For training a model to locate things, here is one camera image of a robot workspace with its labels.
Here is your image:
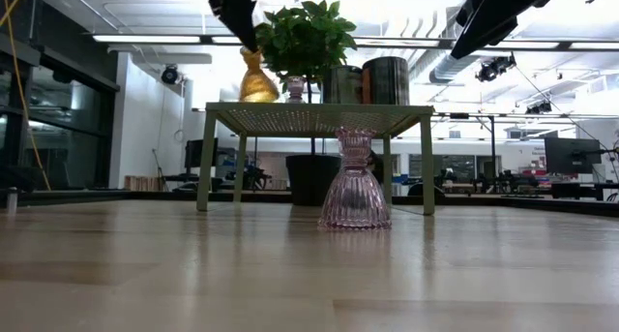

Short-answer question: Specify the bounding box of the dark ribbed tin can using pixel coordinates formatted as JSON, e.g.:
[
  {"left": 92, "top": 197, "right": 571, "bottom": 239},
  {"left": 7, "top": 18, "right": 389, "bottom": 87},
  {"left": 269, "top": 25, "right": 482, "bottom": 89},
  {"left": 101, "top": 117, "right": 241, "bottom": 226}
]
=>
[{"left": 361, "top": 55, "right": 411, "bottom": 106}]

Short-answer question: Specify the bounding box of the green leafy plant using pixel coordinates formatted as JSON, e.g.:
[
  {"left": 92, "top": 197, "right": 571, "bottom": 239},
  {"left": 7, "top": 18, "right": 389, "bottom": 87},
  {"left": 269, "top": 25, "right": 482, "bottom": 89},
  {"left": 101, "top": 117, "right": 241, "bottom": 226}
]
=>
[{"left": 251, "top": 0, "right": 358, "bottom": 157}]

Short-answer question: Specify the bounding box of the black desk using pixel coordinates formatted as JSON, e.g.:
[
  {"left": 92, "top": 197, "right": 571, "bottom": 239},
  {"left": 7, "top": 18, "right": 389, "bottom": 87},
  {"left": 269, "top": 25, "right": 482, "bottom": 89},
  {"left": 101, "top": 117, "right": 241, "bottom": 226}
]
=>
[{"left": 550, "top": 179, "right": 619, "bottom": 202}]

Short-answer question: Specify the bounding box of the distant black gantry frame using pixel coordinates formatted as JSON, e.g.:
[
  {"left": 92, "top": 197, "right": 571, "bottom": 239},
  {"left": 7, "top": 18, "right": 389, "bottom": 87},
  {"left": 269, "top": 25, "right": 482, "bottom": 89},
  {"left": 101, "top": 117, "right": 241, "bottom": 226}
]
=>
[{"left": 431, "top": 111, "right": 498, "bottom": 178}]

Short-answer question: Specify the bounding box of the black plant pot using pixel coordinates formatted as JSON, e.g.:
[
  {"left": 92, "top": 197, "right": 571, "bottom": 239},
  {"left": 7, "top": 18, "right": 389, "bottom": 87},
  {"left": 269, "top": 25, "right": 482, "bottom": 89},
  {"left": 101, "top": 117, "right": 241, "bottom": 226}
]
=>
[{"left": 284, "top": 153, "right": 341, "bottom": 207}]

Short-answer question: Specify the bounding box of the black chair back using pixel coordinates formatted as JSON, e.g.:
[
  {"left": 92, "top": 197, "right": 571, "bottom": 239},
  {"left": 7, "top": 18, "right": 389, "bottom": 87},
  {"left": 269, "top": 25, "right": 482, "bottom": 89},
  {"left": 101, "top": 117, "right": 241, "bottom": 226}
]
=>
[{"left": 407, "top": 182, "right": 447, "bottom": 198}]

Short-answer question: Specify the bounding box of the black aluminium table frame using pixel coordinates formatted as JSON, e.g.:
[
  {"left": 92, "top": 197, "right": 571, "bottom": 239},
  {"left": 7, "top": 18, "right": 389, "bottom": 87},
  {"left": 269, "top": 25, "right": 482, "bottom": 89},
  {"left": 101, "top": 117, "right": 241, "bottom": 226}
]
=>
[{"left": 18, "top": 189, "right": 619, "bottom": 219}]

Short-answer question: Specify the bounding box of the amber glass candle holder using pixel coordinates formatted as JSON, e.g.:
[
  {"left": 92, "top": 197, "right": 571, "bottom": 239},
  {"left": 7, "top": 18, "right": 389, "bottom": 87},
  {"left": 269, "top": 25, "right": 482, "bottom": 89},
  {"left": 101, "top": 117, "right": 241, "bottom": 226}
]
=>
[{"left": 238, "top": 47, "right": 280, "bottom": 104}]

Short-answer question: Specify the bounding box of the person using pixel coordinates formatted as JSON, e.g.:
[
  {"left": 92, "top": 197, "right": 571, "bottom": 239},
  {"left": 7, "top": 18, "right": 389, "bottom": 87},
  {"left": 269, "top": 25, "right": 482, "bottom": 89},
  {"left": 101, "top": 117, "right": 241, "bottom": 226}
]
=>
[{"left": 367, "top": 150, "right": 386, "bottom": 186}]

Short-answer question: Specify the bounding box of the yellow cable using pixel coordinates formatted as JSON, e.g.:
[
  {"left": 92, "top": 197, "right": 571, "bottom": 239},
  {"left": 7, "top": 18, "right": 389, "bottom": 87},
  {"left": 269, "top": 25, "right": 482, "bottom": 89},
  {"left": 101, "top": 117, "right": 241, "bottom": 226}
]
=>
[{"left": 0, "top": 0, "right": 53, "bottom": 193}]

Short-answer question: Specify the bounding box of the green perforated metal riser shelf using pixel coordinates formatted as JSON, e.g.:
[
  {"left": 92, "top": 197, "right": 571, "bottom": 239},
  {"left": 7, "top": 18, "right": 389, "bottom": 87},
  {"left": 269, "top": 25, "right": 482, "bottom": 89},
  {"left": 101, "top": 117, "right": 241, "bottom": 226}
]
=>
[{"left": 195, "top": 102, "right": 436, "bottom": 217}]

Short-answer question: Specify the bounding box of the silver tin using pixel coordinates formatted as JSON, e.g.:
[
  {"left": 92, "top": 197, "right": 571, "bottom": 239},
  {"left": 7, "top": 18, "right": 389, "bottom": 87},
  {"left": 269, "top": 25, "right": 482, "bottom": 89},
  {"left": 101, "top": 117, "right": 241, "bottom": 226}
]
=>
[{"left": 321, "top": 64, "right": 364, "bottom": 105}]

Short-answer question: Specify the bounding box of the wooden crate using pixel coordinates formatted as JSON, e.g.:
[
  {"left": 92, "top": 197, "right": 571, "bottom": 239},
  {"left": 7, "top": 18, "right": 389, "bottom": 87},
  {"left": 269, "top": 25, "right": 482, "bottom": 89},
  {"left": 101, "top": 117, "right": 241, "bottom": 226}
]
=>
[{"left": 124, "top": 174, "right": 165, "bottom": 193}]

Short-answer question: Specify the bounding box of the black ceiling spotlight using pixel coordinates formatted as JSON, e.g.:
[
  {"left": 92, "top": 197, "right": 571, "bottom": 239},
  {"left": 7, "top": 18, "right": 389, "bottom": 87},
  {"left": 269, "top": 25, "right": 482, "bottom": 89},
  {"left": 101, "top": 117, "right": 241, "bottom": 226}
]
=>
[
  {"left": 525, "top": 99, "right": 553, "bottom": 115},
  {"left": 161, "top": 64, "right": 181, "bottom": 86},
  {"left": 474, "top": 53, "right": 517, "bottom": 83}
]

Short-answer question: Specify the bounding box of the dark computer monitor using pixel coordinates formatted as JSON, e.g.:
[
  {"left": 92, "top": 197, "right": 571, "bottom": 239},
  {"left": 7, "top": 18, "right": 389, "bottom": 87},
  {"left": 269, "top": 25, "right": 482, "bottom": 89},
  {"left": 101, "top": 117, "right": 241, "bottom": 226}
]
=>
[
  {"left": 184, "top": 137, "right": 220, "bottom": 169},
  {"left": 544, "top": 136, "right": 604, "bottom": 175}
]

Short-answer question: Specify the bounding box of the pink ribbed glass candle holder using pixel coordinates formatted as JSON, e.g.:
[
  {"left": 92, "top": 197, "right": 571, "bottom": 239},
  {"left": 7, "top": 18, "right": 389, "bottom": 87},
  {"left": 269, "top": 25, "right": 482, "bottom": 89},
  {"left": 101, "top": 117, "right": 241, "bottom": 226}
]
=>
[
  {"left": 317, "top": 127, "right": 393, "bottom": 231},
  {"left": 284, "top": 75, "right": 307, "bottom": 105}
]

